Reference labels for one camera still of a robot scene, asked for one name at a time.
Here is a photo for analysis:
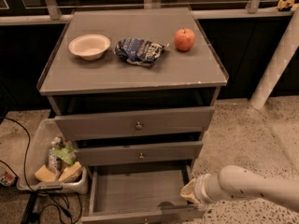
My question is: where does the grey top drawer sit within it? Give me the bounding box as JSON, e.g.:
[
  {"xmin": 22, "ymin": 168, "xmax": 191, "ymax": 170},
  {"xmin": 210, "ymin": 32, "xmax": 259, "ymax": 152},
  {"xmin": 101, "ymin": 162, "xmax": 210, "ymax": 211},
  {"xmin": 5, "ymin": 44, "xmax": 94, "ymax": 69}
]
[{"xmin": 54, "ymin": 106, "xmax": 214, "ymax": 141}]

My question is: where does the yellow sponge right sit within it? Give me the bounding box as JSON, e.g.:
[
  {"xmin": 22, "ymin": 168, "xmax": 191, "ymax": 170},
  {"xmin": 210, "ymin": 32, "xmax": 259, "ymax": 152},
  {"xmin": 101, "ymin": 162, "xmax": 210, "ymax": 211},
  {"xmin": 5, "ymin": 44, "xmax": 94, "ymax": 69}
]
[{"xmin": 59, "ymin": 161, "xmax": 82, "ymax": 183}]

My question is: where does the grey middle drawer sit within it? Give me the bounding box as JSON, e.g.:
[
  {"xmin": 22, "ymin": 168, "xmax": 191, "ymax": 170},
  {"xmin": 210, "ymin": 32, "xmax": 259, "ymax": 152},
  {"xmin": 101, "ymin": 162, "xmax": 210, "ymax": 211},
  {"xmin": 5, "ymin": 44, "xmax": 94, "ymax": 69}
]
[{"xmin": 75, "ymin": 141, "xmax": 203, "ymax": 166}]

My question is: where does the white paper bowl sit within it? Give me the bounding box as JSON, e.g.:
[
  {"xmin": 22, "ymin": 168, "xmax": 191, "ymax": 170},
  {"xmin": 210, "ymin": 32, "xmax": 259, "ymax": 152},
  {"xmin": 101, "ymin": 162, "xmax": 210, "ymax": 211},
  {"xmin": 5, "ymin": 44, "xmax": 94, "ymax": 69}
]
[{"xmin": 68, "ymin": 35, "xmax": 110, "ymax": 61}]

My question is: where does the small packet on floor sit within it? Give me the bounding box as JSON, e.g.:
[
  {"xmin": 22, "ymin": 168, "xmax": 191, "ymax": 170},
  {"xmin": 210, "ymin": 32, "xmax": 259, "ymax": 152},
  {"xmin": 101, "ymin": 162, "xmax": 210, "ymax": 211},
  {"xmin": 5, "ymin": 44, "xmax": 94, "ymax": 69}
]
[{"xmin": 0, "ymin": 167, "xmax": 16, "ymax": 187}]

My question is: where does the green snack packet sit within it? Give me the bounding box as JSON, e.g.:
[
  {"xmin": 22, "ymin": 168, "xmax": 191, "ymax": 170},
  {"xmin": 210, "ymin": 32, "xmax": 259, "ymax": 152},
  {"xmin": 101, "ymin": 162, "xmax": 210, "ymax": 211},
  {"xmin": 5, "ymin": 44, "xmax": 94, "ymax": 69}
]
[{"xmin": 51, "ymin": 147, "xmax": 76, "ymax": 166}]

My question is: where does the grey drawer cabinet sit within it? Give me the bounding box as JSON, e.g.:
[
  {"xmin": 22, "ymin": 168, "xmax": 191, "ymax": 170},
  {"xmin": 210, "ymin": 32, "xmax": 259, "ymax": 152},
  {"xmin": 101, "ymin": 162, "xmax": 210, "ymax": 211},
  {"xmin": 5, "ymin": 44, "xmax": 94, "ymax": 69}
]
[{"xmin": 36, "ymin": 7, "xmax": 230, "ymax": 173}]

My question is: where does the black device on floor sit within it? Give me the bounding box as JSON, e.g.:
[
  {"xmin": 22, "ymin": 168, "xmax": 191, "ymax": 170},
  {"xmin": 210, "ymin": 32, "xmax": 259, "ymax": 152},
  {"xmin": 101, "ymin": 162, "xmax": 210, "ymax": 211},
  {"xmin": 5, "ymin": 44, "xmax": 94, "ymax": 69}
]
[{"xmin": 21, "ymin": 192, "xmax": 37, "ymax": 224}]

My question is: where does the black floor cable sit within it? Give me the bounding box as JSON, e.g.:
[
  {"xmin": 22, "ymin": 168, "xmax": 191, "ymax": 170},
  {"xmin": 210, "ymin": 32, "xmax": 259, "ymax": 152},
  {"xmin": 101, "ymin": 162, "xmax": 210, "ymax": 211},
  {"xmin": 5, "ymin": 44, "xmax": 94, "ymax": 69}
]
[{"xmin": 0, "ymin": 117, "xmax": 83, "ymax": 224}]

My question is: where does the white diagonal support post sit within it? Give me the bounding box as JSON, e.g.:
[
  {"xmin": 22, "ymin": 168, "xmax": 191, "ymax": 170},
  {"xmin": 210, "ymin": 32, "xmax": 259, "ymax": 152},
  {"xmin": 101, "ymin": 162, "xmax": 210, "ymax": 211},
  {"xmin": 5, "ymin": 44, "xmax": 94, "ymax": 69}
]
[{"xmin": 249, "ymin": 8, "xmax": 299, "ymax": 109}]

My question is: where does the grey drawer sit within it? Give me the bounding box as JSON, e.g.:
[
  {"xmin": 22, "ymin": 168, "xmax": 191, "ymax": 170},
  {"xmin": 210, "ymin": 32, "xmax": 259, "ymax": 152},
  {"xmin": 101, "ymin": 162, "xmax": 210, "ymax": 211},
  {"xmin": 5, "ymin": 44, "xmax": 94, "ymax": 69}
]
[
  {"xmin": 54, "ymin": 106, "xmax": 214, "ymax": 141},
  {"xmin": 81, "ymin": 161, "xmax": 205, "ymax": 224},
  {"xmin": 75, "ymin": 141, "xmax": 203, "ymax": 166}
]

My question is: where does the grey bottom drawer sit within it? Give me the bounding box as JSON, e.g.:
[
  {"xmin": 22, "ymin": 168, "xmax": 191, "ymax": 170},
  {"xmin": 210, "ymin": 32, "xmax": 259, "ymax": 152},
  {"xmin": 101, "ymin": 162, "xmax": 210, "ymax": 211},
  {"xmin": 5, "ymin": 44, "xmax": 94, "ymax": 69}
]
[{"xmin": 81, "ymin": 161, "xmax": 205, "ymax": 224}]

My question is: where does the yellow object on ledge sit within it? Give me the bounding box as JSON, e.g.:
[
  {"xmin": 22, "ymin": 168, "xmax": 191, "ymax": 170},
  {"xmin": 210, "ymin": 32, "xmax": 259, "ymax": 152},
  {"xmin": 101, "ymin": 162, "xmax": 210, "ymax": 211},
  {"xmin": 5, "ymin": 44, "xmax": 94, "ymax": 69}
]
[{"xmin": 277, "ymin": 0, "xmax": 299, "ymax": 11}]

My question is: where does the clear plastic bottle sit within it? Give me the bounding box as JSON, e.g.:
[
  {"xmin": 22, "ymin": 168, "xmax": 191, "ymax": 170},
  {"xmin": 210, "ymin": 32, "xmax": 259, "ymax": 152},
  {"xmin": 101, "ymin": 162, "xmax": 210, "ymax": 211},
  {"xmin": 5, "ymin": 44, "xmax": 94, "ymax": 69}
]
[{"xmin": 48, "ymin": 137, "xmax": 63, "ymax": 170}]

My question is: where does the yellow sponge left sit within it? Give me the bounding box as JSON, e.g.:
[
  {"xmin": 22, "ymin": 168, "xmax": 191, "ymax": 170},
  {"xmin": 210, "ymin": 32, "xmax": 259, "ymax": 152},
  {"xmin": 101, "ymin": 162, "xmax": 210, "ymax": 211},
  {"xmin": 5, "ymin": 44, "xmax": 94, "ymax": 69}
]
[{"xmin": 35, "ymin": 165, "xmax": 56, "ymax": 182}]

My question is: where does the yellow sponge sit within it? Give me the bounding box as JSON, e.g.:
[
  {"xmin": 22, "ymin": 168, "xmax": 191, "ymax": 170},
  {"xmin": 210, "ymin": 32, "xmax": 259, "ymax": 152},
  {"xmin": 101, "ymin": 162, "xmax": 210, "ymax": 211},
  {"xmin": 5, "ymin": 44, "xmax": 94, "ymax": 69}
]
[
  {"xmin": 35, "ymin": 165, "xmax": 56, "ymax": 182},
  {"xmin": 59, "ymin": 161, "xmax": 82, "ymax": 183}
]

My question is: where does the red apple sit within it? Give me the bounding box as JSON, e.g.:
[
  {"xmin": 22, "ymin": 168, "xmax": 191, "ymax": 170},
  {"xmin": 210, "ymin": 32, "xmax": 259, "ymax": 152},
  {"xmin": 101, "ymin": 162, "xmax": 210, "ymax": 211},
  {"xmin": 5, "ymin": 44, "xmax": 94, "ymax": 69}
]
[{"xmin": 174, "ymin": 28, "xmax": 195, "ymax": 51}]

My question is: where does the blue crumpled chip bag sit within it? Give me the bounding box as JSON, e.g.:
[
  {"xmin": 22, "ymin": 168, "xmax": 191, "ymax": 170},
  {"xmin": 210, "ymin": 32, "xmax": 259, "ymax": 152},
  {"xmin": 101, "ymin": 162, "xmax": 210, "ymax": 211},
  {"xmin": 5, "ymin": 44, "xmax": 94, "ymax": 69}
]
[{"xmin": 114, "ymin": 38, "xmax": 165, "ymax": 67}]

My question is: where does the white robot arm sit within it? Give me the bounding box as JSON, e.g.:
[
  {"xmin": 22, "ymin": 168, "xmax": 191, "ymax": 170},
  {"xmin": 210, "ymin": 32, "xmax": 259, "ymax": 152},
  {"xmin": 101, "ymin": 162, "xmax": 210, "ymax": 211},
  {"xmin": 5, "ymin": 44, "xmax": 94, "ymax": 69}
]
[{"xmin": 180, "ymin": 165, "xmax": 299, "ymax": 212}]

